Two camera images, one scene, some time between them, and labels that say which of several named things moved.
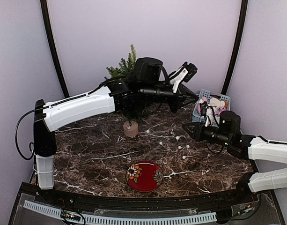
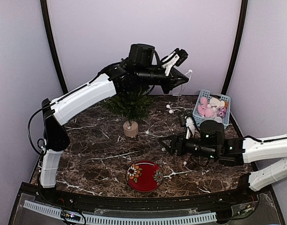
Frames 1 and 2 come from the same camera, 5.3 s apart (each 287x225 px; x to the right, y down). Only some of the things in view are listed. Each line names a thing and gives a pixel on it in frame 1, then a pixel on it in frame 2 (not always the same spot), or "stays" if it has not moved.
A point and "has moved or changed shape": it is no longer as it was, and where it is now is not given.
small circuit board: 64,214 stays
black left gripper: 182,100 → 174,80
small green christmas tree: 130,113 stays
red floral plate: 144,176 stays
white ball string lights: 148,131 has moved or changed shape
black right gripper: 197,132 → 176,141
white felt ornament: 216,102 stays
